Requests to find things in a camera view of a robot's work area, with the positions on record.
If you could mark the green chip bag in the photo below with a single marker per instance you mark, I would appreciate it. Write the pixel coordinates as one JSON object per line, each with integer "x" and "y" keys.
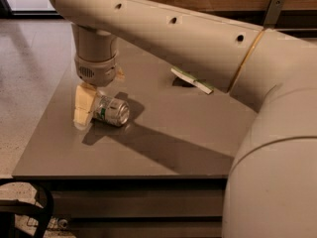
{"x": 188, "y": 78}

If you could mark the grey drawer cabinet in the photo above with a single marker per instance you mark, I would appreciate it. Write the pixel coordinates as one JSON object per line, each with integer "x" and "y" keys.
{"x": 139, "y": 208}

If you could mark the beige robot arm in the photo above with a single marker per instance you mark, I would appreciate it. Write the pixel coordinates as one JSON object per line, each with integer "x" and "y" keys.
{"x": 272, "y": 185}

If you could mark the right metal bracket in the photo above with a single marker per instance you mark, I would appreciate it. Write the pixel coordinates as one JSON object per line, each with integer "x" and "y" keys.
{"x": 272, "y": 13}

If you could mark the silver green 7up can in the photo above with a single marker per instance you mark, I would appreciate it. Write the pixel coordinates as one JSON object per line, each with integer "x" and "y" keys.
{"x": 111, "y": 110}

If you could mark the black chair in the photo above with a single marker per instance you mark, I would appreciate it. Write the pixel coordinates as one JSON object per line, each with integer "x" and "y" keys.
{"x": 9, "y": 208}

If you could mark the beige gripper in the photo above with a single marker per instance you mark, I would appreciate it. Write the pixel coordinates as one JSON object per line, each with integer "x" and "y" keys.
{"x": 96, "y": 71}

